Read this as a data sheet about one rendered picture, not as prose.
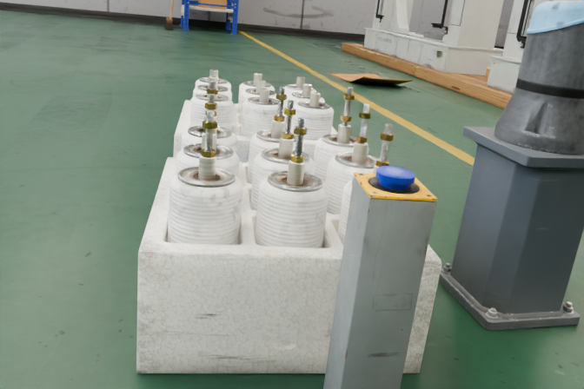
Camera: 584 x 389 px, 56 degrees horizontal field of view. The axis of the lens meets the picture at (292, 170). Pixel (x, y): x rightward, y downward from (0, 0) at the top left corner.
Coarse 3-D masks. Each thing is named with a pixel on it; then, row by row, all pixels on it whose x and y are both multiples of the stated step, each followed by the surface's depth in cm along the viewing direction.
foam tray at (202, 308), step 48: (144, 240) 68; (240, 240) 75; (336, 240) 74; (144, 288) 67; (192, 288) 68; (240, 288) 69; (288, 288) 70; (336, 288) 71; (432, 288) 73; (144, 336) 69; (192, 336) 70; (240, 336) 71; (288, 336) 72
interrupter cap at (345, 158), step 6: (336, 156) 86; (342, 156) 87; (348, 156) 88; (366, 156) 88; (372, 156) 89; (342, 162) 84; (348, 162) 84; (354, 162) 85; (366, 162) 86; (372, 162) 86
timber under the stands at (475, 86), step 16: (352, 48) 539; (384, 64) 466; (400, 64) 437; (416, 64) 422; (432, 80) 387; (448, 80) 366; (464, 80) 354; (480, 80) 364; (480, 96) 331; (496, 96) 316
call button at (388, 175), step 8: (384, 168) 56; (392, 168) 57; (400, 168) 57; (376, 176) 56; (384, 176) 55; (392, 176) 54; (400, 176) 54; (408, 176) 55; (384, 184) 55; (392, 184) 55; (400, 184) 54; (408, 184) 55
